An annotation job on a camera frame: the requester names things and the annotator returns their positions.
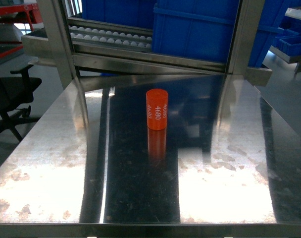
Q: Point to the orange cylindrical capacitor 4680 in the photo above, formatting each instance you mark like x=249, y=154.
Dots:
x=157, y=109

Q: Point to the large blue plastic crate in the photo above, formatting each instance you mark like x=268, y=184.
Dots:
x=203, y=29

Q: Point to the stainless steel roller rack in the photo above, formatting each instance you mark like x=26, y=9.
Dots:
x=54, y=46

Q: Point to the blue plastic bin rear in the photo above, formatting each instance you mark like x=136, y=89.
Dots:
x=136, y=13

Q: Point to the blue plastic bin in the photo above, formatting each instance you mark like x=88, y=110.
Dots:
x=288, y=42
x=136, y=13

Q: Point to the black office chair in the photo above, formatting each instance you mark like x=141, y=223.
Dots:
x=15, y=91

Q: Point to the blue plastic bin far right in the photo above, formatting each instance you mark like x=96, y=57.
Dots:
x=288, y=42

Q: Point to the red metal frame table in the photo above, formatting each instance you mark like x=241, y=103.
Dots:
x=14, y=12

